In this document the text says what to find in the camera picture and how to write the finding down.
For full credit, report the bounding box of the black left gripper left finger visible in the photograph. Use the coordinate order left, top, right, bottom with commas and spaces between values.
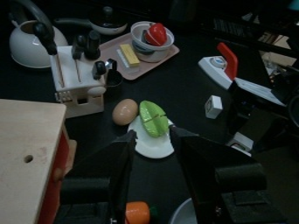
54, 129, 138, 224

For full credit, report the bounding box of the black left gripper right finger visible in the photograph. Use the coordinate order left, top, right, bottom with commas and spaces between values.
169, 124, 290, 224

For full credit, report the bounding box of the white sushi piece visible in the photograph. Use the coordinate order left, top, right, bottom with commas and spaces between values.
205, 94, 225, 120

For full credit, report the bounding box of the orange toy carrot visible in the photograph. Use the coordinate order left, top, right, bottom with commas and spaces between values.
125, 200, 159, 224

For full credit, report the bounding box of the white plate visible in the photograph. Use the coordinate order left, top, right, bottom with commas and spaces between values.
127, 115, 175, 160

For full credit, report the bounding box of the wooden box red side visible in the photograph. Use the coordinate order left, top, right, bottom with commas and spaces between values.
0, 98, 79, 224

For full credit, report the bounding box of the brown toy egg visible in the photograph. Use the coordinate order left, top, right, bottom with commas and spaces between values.
111, 98, 141, 127

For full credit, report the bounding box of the green toy vegetable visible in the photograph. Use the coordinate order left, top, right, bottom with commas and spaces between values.
138, 100, 171, 138

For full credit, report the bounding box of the white knife block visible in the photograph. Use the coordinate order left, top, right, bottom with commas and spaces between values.
50, 45, 109, 119

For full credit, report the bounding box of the pink tray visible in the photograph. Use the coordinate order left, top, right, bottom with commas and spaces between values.
98, 31, 182, 81

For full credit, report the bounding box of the white butter slice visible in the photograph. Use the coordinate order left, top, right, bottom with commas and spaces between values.
115, 48, 134, 70

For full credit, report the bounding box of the yellow butter block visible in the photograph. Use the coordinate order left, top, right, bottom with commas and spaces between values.
119, 43, 142, 67

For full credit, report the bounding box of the grey bowl with red item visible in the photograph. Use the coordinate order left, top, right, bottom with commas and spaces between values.
130, 20, 175, 63

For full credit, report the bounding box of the red toy pepper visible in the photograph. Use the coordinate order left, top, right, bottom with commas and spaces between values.
145, 22, 169, 47

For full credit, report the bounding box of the black white toy pot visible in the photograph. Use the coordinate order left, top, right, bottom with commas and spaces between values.
54, 5, 129, 37

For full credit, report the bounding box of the black scissors handle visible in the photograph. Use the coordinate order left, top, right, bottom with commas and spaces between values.
105, 58, 125, 88

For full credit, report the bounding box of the short black-handled knife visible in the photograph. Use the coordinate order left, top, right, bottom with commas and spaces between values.
91, 60, 109, 81

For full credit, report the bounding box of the white iron red handle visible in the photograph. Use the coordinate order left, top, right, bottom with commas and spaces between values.
198, 42, 239, 90

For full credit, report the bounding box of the white kettle black handle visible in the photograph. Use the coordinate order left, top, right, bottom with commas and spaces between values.
7, 0, 71, 69

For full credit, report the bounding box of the large black-handled knife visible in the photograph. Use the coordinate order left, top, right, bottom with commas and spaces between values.
32, 22, 66, 88

